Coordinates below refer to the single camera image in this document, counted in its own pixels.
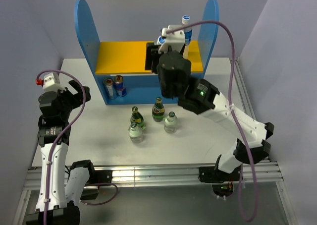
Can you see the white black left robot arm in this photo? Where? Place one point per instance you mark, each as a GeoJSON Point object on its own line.
{"type": "Point", "coordinates": [60, 189]}

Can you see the Red Bull can left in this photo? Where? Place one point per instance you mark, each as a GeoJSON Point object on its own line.
{"type": "Point", "coordinates": [109, 88]}

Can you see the Pocari Sweat bottle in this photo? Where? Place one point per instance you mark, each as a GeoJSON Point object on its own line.
{"type": "Point", "coordinates": [161, 40]}
{"type": "Point", "coordinates": [188, 34]}

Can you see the blue and yellow shelf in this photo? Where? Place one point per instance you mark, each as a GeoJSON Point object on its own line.
{"type": "Point", "coordinates": [107, 59]}

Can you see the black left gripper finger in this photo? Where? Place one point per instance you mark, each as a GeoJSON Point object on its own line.
{"type": "Point", "coordinates": [81, 95]}
{"type": "Point", "coordinates": [76, 86]}

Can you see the aluminium rail frame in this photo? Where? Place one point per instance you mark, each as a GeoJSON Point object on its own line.
{"type": "Point", "coordinates": [157, 166]}

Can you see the Chang soda water bottle left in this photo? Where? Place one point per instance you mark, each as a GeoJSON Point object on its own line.
{"type": "Point", "coordinates": [135, 133]}

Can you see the green perrier bottle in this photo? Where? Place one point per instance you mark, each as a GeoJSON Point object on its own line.
{"type": "Point", "coordinates": [137, 118]}
{"type": "Point", "coordinates": [158, 110]}

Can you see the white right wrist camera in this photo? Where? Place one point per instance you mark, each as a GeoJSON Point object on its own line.
{"type": "Point", "coordinates": [176, 40]}

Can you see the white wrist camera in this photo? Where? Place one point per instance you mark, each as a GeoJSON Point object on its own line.
{"type": "Point", "coordinates": [176, 40]}
{"type": "Point", "coordinates": [50, 82]}

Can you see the green Perrier bottle left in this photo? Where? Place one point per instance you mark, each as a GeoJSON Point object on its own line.
{"type": "Point", "coordinates": [137, 118]}

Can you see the chang soda water bottle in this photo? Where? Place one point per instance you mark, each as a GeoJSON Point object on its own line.
{"type": "Point", "coordinates": [135, 133]}
{"type": "Point", "coordinates": [170, 123]}

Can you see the Chang soda water bottle right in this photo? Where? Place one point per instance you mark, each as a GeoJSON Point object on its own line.
{"type": "Point", "coordinates": [170, 123]}

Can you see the Red Bull can right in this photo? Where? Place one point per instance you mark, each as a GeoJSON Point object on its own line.
{"type": "Point", "coordinates": [119, 85]}

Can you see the green Perrier bottle right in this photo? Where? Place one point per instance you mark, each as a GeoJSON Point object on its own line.
{"type": "Point", "coordinates": [158, 110]}

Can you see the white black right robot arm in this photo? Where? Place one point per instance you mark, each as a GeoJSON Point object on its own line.
{"type": "Point", "coordinates": [202, 98]}

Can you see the red bull can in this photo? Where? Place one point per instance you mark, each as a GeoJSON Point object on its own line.
{"type": "Point", "coordinates": [109, 88]}
{"type": "Point", "coordinates": [119, 85]}

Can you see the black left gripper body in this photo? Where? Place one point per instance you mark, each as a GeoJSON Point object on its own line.
{"type": "Point", "coordinates": [69, 101]}

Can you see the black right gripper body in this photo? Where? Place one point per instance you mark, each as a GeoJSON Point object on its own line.
{"type": "Point", "coordinates": [166, 91]}

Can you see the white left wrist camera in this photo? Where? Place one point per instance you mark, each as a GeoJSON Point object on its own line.
{"type": "Point", "coordinates": [50, 82]}

